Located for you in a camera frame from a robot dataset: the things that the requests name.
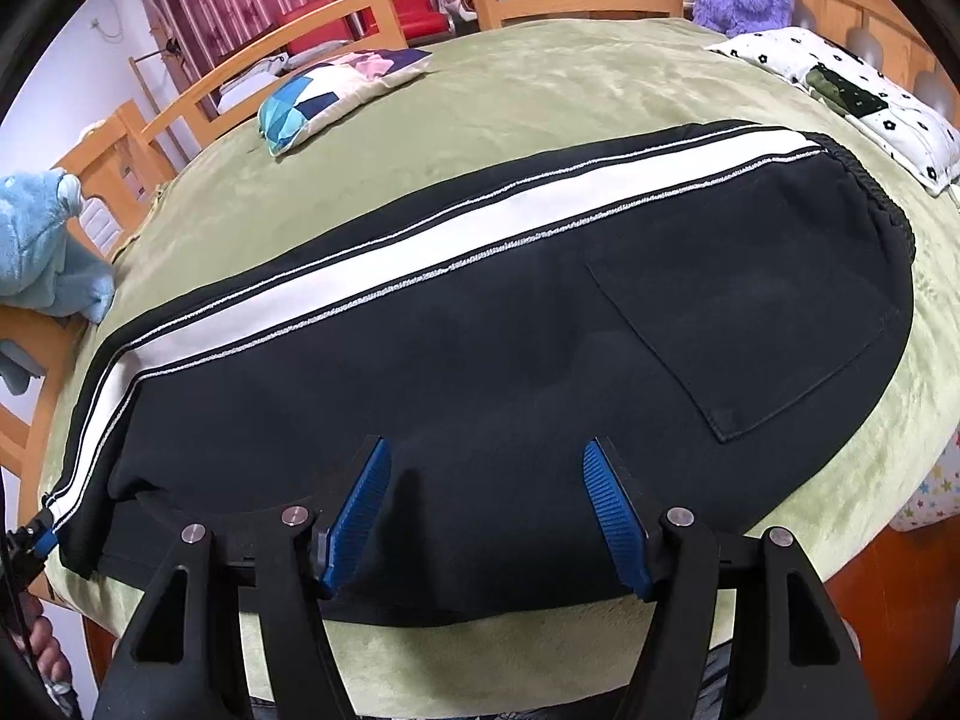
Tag white folded bedding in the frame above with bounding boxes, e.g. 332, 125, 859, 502
217, 52, 316, 112

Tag black pants with white stripe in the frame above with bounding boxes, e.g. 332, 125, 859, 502
41, 122, 917, 627

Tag light blue towel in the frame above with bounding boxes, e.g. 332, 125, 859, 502
0, 169, 115, 323

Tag white floral pillow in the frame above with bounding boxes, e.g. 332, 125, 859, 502
705, 26, 960, 196

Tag grey hanging cloth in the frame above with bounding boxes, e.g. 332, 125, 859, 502
0, 330, 46, 398

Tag green fleece blanket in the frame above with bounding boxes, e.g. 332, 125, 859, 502
37, 11, 960, 720

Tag red chair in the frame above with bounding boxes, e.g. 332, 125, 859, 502
276, 0, 355, 53
352, 0, 451, 46

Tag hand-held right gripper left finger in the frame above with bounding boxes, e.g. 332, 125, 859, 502
91, 435, 393, 720

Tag person's left hand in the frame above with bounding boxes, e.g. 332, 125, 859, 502
22, 592, 74, 698

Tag wooden coat rack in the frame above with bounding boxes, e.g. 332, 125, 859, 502
131, 37, 197, 166

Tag star print bed sheet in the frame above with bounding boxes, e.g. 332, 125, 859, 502
896, 431, 960, 541

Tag wooden bed frame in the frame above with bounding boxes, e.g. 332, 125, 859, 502
0, 0, 960, 720

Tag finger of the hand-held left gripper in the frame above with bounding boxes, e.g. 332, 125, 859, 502
6, 508, 59, 565

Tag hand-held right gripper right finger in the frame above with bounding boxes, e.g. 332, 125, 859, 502
581, 436, 878, 720

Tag colourful patchwork pillow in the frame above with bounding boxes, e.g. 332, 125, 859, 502
257, 47, 434, 158

